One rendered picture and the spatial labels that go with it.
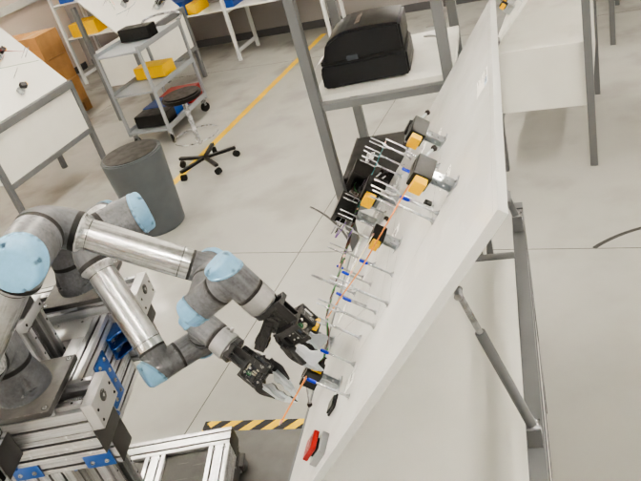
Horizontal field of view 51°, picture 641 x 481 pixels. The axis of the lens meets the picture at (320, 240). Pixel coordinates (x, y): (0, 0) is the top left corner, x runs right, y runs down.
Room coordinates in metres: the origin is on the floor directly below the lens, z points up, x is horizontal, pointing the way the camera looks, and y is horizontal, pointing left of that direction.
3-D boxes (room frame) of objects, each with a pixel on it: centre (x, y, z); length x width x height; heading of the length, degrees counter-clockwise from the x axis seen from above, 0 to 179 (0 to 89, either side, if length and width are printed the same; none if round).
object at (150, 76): (6.99, 1.09, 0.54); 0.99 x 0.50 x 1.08; 154
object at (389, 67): (2.33, -0.34, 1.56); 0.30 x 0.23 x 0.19; 71
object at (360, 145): (2.37, -0.35, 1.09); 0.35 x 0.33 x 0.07; 160
